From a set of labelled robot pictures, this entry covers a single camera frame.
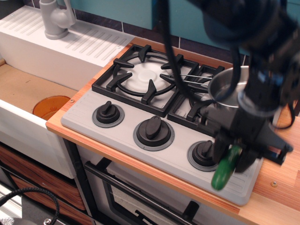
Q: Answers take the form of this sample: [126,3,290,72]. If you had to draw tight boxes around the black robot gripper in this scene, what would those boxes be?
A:
[206,107,293,173]

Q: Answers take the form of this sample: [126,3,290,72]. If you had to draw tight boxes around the green toy pickle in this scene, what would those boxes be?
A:
[211,145,241,191]

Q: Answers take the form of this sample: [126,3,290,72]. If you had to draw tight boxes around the stainless steel pan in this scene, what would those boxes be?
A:
[169,66,250,108]

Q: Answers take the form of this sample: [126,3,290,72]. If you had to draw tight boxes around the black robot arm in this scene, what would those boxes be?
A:
[193,0,300,173]

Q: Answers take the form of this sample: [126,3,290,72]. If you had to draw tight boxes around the black right stove knob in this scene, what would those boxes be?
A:
[187,140,218,172]

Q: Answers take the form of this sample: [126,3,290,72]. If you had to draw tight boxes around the black stove knob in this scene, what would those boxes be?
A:
[133,116,175,151]
[187,140,218,172]
[92,101,125,128]

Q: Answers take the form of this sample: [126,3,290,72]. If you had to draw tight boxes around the grey toy stove top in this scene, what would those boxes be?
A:
[60,62,286,207]

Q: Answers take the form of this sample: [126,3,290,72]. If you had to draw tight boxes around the black middle stove knob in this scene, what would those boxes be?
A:
[133,116,175,151]

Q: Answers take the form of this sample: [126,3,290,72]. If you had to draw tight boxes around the black left stove knob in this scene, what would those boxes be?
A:
[92,101,125,128]

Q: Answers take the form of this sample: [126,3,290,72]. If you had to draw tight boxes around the black right burner grate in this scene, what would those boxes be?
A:
[167,65,225,137]

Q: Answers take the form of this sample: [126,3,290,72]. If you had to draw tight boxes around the black burner grate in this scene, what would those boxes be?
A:
[167,65,225,137]
[91,44,200,118]

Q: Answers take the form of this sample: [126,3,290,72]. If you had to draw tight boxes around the black left burner grate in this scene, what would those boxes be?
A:
[91,44,200,118]

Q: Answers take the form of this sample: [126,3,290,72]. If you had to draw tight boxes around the toy oven door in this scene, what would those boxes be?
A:
[84,158,240,225]

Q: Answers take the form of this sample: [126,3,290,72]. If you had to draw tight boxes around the orange plastic plate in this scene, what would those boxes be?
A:
[32,95,70,120]

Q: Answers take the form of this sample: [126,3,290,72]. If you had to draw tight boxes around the wooden drawer front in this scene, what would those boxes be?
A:
[0,143,93,225]

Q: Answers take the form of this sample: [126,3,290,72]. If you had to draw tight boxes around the white toy sink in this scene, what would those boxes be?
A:
[0,6,133,179]

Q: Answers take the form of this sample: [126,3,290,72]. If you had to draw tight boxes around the grey toy faucet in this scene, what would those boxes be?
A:
[39,0,76,40]

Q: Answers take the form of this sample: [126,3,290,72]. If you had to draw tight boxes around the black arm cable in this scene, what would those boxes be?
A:
[156,0,213,104]

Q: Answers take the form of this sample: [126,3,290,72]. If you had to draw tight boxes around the black braided cable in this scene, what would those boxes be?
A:
[0,187,60,225]

